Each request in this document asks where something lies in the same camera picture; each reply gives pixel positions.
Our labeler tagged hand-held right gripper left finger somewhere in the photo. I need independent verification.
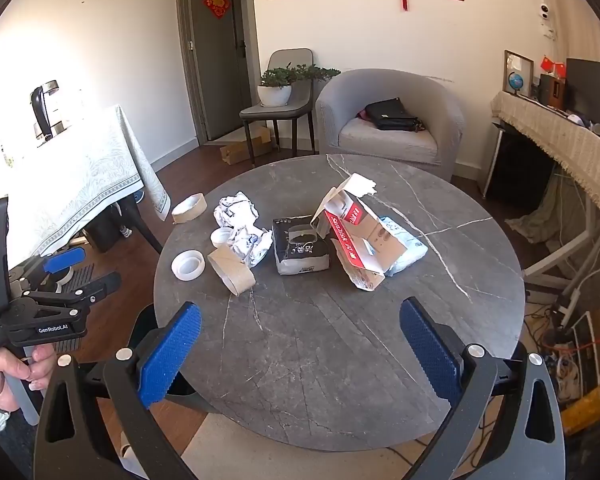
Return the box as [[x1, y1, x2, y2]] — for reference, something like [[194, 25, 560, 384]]
[[32, 301, 203, 480]]

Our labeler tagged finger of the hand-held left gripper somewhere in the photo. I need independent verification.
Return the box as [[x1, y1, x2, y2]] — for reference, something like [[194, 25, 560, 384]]
[[22, 272, 122, 306], [10, 247, 87, 286]]

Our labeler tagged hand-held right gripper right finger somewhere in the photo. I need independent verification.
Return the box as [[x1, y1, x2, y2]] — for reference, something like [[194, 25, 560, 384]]
[[399, 296, 567, 480]]

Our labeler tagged cardboard ring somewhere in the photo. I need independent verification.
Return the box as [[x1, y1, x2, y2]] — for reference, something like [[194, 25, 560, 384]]
[[207, 244, 257, 296]]

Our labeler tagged light blue plastic package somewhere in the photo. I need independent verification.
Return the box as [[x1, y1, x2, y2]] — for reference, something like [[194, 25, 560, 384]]
[[377, 216, 428, 277]]

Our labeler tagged beige tape roll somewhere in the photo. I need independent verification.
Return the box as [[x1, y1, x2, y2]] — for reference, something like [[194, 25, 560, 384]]
[[171, 193, 208, 224]]

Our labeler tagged white paper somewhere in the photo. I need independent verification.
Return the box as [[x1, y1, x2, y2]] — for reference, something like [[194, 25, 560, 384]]
[[230, 227, 274, 267], [213, 191, 260, 233]]

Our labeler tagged torn red-white cardboard box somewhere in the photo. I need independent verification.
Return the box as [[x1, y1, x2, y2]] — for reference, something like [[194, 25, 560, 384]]
[[310, 172, 412, 292]]

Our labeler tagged small printed box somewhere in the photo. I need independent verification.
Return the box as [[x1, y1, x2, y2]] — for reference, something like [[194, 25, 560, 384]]
[[271, 216, 332, 276]]

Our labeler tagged person's left hand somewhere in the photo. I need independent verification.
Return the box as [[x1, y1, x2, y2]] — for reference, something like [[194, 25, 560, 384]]
[[0, 342, 58, 413]]

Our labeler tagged black storage box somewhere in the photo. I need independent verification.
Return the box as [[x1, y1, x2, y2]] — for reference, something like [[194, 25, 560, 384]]
[[82, 210, 122, 253]]

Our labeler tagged table with patterned cloth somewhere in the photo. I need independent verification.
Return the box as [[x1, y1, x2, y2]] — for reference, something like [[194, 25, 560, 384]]
[[0, 104, 172, 281]]

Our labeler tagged dark table leg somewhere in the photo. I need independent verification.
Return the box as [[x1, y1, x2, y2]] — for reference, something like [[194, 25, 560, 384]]
[[115, 200, 163, 256]]

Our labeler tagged round grey marble table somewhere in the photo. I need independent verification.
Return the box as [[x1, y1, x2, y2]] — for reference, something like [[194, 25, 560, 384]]
[[153, 154, 527, 452]]

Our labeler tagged yellow bag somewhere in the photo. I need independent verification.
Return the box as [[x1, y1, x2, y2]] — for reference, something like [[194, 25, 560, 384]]
[[560, 385, 600, 428]]

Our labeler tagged white cloth heap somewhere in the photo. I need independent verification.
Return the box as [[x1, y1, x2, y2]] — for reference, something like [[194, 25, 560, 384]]
[[520, 195, 581, 246]]

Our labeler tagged brown cardboard box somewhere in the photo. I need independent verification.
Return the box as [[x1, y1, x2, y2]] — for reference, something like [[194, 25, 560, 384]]
[[219, 125, 273, 166]]

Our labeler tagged black cabinet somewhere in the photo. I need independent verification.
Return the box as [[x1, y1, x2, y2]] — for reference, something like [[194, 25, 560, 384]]
[[485, 127, 556, 211]]

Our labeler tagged grey armchair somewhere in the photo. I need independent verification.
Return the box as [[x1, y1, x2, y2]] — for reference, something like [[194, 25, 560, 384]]
[[315, 68, 466, 183]]

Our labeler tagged black bag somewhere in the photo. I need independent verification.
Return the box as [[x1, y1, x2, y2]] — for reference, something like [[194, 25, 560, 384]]
[[364, 97, 423, 132]]

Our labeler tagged grey door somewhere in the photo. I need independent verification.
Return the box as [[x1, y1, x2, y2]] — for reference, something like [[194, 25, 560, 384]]
[[185, 0, 261, 142]]

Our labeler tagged side desk with fringed cloth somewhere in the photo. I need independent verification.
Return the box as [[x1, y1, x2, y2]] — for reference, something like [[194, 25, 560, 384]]
[[490, 91, 600, 233]]

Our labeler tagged potted plant in white pot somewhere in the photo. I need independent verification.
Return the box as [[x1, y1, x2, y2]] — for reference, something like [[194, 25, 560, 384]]
[[256, 62, 342, 107]]

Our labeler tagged brown speaker box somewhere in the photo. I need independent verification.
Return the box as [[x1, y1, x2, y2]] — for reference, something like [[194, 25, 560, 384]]
[[539, 74, 567, 110]]

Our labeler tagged red diamond door decoration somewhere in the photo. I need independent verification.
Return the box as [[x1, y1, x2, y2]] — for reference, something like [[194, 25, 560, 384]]
[[202, 0, 232, 20]]

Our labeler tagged grey dining chair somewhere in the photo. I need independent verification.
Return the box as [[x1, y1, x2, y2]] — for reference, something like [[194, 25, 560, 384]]
[[239, 48, 316, 166]]

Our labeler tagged black monitor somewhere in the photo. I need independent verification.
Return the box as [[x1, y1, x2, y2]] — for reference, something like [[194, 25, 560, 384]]
[[565, 58, 600, 116]]

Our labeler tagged white desk frame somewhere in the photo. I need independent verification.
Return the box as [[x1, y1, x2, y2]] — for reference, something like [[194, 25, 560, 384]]
[[522, 200, 600, 323]]

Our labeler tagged wooden picture frame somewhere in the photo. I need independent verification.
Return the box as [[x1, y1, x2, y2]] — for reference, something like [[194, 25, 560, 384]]
[[503, 50, 535, 97]]

